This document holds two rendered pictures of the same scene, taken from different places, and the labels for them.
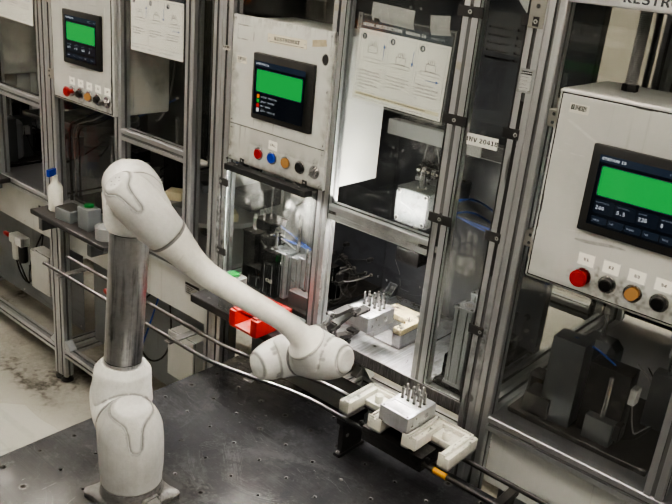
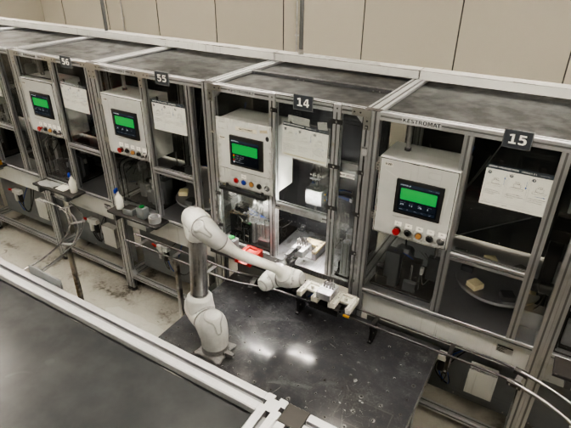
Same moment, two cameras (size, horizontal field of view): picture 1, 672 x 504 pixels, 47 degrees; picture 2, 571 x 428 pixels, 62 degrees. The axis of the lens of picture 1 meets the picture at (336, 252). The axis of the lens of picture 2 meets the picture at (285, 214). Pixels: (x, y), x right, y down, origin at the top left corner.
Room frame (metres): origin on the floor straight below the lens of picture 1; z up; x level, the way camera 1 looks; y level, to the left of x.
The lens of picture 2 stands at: (-0.48, 0.37, 2.75)
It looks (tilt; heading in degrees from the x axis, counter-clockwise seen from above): 29 degrees down; 352
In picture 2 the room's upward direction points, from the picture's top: straight up
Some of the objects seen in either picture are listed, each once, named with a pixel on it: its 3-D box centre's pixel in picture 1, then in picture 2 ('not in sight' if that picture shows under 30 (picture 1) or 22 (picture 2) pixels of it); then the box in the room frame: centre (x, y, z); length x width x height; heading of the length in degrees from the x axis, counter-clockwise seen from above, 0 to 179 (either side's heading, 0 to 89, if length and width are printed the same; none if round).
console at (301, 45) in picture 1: (303, 97); (253, 150); (2.44, 0.15, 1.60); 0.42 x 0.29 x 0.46; 51
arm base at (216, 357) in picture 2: (136, 490); (217, 347); (1.62, 0.45, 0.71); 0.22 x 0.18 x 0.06; 51
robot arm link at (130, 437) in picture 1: (130, 439); (212, 327); (1.64, 0.47, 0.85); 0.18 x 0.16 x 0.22; 24
